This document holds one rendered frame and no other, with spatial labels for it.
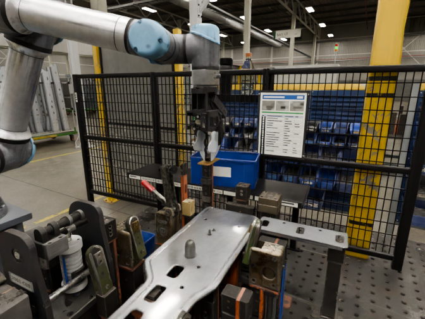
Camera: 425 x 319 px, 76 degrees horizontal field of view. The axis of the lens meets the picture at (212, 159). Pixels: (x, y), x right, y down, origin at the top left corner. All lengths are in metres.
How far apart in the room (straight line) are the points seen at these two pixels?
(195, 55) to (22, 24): 0.39
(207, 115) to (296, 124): 0.64
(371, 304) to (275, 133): 0.76
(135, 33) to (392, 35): 0.98
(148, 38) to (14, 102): 0.51
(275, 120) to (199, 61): 0.65
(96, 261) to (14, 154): 0.48
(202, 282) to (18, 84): 0.75
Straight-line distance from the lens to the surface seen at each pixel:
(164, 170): 0.90
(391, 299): 1.32
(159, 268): 0.79
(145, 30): 0.63
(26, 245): 0.64
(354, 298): 1.26
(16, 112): 1.00
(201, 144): 0.80
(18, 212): 1.02
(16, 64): 0.97
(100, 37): 0.69
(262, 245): 0.82
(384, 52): 1.31
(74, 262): 0.78
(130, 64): 3.23
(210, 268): 0.78
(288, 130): 1.29
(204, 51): 0.74
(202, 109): 0.75
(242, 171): 1.20
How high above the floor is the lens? 1.46
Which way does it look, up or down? 15 degrees down
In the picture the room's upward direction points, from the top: straight up
